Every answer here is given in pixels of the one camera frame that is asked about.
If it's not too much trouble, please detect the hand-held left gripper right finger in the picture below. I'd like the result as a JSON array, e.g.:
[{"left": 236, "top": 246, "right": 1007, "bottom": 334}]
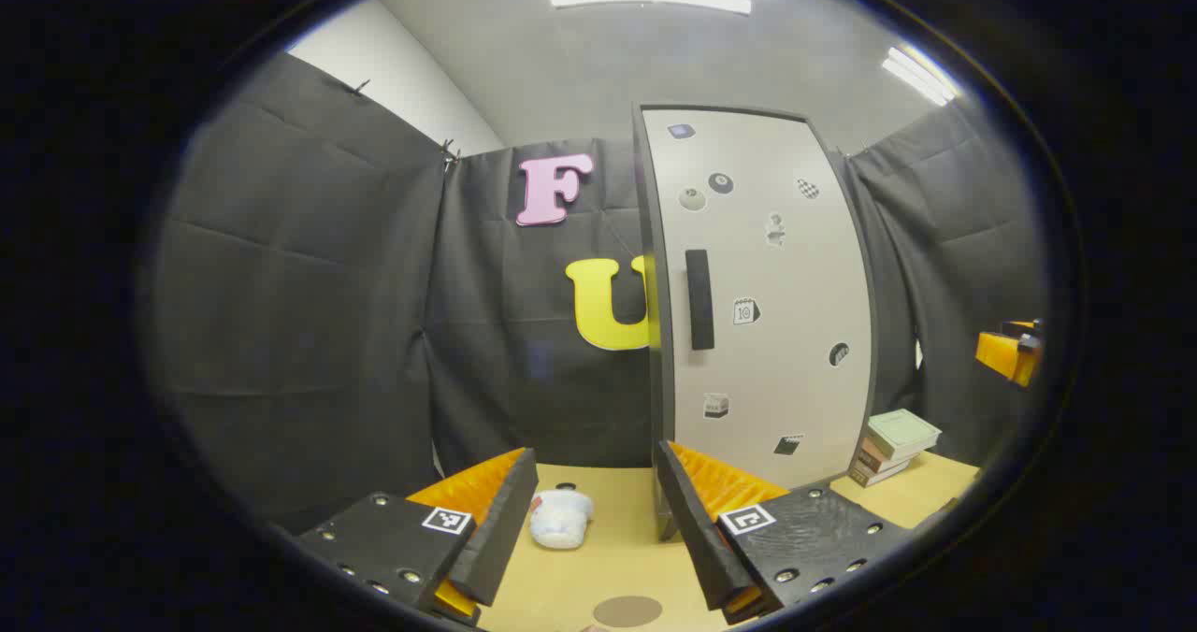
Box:
[{"left": 655, "top": 440, "right": 913, "bottom": 625}]

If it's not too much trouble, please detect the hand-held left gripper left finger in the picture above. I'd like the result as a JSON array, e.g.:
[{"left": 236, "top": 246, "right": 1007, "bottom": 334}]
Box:
[{"left": 295, "top": 447, "right": 541, "bottom": 625}]

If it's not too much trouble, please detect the dark grey cabinet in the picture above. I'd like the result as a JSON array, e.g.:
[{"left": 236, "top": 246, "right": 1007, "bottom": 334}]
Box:
[{"left": 631, "top": 102, "right": 880, "bottom": 541}]

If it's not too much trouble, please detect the beige cabinet door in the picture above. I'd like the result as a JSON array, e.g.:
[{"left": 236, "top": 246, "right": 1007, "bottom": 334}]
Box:
[{"left": 641, "top": 107, "right": 877, "bottom": 491}]

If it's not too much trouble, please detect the black door handle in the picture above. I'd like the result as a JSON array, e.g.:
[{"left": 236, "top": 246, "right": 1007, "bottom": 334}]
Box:
[{"left": 685, "top": 249, "right": 715, "bottom": 351}]

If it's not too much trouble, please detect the white crumpled cloth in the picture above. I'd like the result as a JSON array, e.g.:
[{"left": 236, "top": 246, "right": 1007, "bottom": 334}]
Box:
[{"left": 529, "top": 489, "right": 594, "bottom": 550}]

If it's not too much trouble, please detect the green book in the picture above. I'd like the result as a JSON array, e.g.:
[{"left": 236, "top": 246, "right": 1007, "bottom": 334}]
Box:
[{"left": 867, "top": 409, "right": 943, "bottom": 462}]

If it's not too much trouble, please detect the brown book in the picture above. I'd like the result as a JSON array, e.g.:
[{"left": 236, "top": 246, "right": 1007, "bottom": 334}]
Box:
[
  {"left": 849, "top": 459, "right": 913, "bottom": 488},
  {"left": 858, "top": 436, "right": 927, "bottom": 476}
]

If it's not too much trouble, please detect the small ceiling light panel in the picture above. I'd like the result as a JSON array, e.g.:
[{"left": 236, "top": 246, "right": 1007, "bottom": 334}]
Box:
[{"left": 881, "top": 45, "right": 959, "bottom": 107}]

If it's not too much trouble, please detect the black backdrop cloth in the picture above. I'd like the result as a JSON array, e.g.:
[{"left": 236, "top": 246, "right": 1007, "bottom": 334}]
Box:
[{"left": 150, "top": 52, "right": 1044, "bottom": 535}]

